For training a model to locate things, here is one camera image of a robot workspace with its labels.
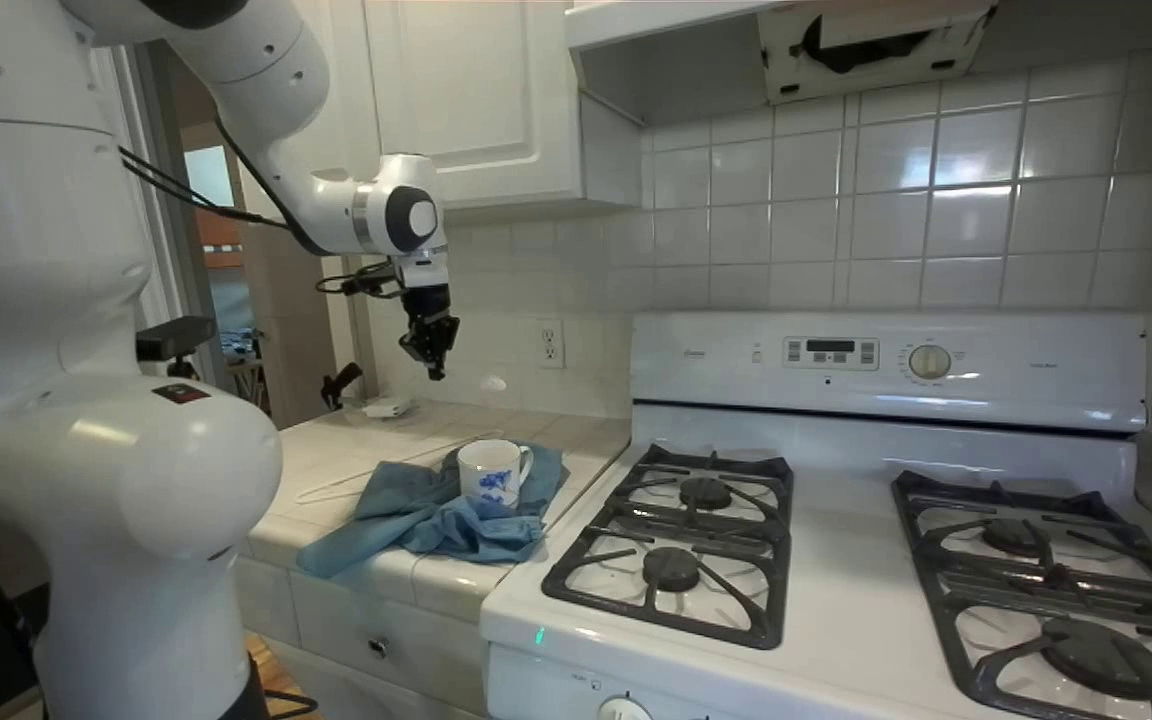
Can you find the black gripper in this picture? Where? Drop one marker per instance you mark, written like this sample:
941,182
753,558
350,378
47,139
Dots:
425,312

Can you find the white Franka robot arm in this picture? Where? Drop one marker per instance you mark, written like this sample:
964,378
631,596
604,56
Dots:
70,467

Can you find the white mug with print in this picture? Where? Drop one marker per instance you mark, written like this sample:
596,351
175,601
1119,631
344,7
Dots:
497,474

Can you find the brown wooden door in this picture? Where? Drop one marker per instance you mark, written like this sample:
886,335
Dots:
291,346

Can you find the blue cloth towel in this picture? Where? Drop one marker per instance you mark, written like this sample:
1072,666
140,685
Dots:
402,515

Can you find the white upper cabinet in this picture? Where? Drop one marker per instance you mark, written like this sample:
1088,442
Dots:
470,92

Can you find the white counter drawer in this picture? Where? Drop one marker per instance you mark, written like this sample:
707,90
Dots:
378,620

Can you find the black round burner cap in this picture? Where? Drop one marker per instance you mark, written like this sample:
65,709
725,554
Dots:
707,494
670,568
1102,657
1014,534

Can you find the black cast iron grate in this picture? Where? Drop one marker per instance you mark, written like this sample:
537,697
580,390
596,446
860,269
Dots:
1058,584
691,531

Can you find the white range hood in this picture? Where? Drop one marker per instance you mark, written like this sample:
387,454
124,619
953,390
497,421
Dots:
681,54

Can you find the white stove knob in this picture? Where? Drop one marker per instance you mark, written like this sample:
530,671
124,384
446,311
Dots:
623,709

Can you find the white gas stove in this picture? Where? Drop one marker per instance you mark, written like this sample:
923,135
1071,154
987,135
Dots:
840,573

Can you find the black camera on stand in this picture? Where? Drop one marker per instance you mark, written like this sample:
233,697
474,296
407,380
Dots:
343,380

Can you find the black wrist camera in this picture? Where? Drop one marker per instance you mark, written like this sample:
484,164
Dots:
378,278

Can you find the white wall outlet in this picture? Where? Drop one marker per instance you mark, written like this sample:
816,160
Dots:
551,346

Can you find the black camera on tripod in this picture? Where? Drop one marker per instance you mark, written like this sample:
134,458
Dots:
175,335

